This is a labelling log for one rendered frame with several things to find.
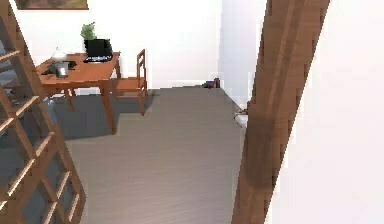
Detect framed wall picture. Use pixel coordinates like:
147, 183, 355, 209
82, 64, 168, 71
14, 0, 90, 11

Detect black laptop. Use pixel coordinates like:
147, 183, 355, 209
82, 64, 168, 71
82, 38, 114, 64

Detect brown wooden shelf unit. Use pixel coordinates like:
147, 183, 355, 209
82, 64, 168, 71
0, 0, 87, 224

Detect small dark coloured objects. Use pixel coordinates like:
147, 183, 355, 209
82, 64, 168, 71
202, 77, 221, 89

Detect brown wooden door frame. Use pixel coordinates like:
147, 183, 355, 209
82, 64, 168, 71
230, 0, 332, 224

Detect green house plant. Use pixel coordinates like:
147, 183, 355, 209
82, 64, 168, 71
80, 22, 97, 41

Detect brown wooden chair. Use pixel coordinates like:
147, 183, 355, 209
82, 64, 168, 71
111, 48, 150, 117

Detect grey metal cup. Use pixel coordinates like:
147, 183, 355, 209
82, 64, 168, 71
55, 62, 70, 79

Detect brown wooden table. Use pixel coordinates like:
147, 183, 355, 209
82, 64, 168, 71
35, 51, 122, 136

